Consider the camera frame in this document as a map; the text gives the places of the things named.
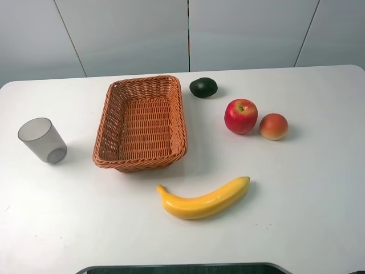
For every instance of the orange peach fruit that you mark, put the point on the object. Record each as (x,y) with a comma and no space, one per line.
(273,127)

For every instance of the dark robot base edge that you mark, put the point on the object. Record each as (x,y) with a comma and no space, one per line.
(188,268)

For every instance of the brown wicker basket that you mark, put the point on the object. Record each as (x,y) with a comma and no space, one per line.
(142,125)

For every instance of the dark green avocado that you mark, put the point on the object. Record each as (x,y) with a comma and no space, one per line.
(203,87)

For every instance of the red apple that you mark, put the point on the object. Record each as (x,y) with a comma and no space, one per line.
(241,116)

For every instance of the yellow banana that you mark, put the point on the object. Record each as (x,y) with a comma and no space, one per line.
(206,205)

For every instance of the grey translucent plastic cup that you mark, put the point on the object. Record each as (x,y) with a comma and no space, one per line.
(42,138)

